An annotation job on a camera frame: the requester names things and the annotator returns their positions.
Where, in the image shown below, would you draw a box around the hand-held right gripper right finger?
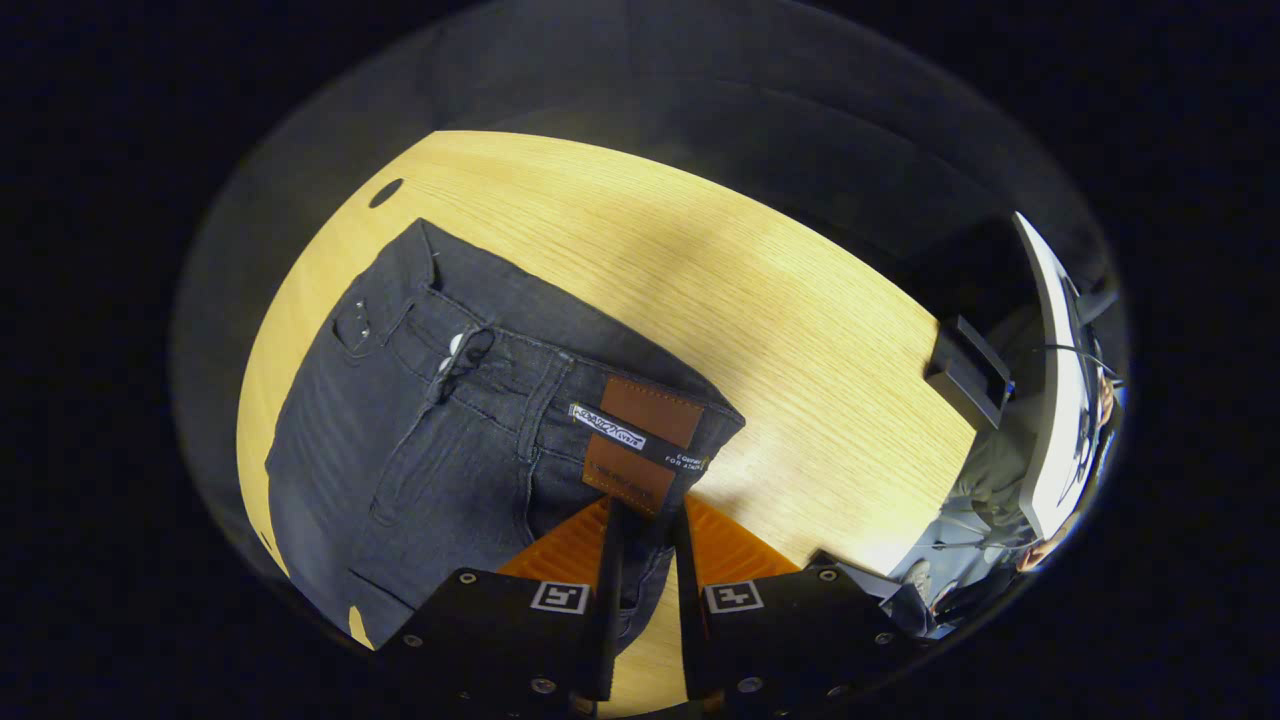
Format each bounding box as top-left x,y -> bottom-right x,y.
672,497 -> 906,703

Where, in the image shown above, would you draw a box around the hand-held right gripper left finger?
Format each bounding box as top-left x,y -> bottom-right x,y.
375,497 -> 626,703

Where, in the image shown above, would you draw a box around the dark grey jeans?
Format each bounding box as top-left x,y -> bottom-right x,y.
265,218 -> 746,651

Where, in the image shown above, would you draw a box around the black box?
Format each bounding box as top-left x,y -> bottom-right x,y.
923,314 -> 1013,431

